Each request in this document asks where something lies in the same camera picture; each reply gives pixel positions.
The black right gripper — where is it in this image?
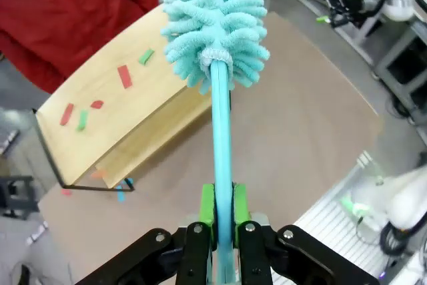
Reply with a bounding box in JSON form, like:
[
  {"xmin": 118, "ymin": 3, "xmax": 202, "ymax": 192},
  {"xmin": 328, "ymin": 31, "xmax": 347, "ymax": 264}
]
[{"xmin": 303, "ymin": 0, "xmax": 364, "ymax": 28}]

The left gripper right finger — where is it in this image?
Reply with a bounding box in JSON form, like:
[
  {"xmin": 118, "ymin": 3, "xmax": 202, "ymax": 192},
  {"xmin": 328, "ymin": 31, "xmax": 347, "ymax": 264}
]
[{"xmin": 233, "ymin": 183, "xmax": 380, "ymax": 285}]

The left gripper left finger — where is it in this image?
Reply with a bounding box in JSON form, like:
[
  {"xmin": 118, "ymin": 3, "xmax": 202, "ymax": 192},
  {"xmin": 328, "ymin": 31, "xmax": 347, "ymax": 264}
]
[{"xmin": 75, "ymin": 183, "xmax": 216, "ymax": 285}]

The teal microfibre duster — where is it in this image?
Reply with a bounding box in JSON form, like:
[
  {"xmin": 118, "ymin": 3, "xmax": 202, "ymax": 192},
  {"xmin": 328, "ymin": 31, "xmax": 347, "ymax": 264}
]
[{"xmin": 160, "ymin": 0, "xmax": 270, "ymax": 285}]

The green paper scrap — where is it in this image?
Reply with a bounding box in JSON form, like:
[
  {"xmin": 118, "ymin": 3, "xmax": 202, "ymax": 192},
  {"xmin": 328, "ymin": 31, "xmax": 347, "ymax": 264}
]
[
  {"xmin": 138, "ymin": 49, "xmax": 155, "ymax": 65},
  {"xmin": 76, "ymin": 109, "xmax": 89, "ymax": 132}
]

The white ridged board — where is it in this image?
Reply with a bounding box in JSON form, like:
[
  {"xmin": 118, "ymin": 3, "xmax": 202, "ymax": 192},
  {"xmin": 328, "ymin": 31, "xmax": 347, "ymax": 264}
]
[{"xmin": 293, "ymin": 156, "xmax": 427, "ymax": 285}]

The person in red jacket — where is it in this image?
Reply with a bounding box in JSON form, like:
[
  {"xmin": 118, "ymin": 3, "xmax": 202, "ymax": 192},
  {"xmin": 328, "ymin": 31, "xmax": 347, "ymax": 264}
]
[{"xmin": 0, "ymin": 0, "xmax": 159, "ymax": 94}]

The black cable bundle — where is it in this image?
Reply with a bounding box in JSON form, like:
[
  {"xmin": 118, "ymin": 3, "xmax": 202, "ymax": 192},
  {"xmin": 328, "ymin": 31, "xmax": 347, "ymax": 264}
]
[{"xmin": 380, "ymin": 221, "xmax": 422, "ymax": 256}]

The two-tier wooden shelf black frame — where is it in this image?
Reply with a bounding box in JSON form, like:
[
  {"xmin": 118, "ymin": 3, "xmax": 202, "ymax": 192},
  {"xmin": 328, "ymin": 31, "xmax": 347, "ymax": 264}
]
[{"xmin": 31, "ymin": 3, "xmax": 231, "ymax": 193}]

